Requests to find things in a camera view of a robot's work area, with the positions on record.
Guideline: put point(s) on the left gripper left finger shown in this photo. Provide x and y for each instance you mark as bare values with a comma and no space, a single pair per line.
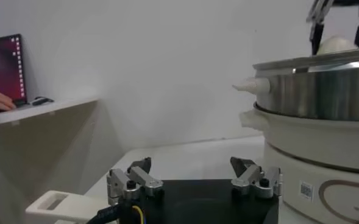
139,181

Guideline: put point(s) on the stainless steel steamer basket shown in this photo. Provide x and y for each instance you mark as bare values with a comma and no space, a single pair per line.
319,94

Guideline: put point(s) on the white side table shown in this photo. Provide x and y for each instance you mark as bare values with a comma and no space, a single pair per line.
45,109

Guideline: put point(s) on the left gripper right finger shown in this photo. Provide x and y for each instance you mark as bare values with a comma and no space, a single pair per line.
250,179

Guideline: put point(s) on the black laptop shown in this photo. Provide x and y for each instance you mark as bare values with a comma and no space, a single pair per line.
2,70

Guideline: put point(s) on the small black device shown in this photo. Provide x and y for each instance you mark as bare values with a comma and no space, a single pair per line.
42,100

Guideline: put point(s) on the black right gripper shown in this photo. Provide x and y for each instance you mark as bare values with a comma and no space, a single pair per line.
350,2

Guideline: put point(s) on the white electric cooker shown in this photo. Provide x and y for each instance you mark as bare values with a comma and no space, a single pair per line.
319,146

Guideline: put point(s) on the white steamed baozi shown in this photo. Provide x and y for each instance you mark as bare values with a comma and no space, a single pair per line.
334,45

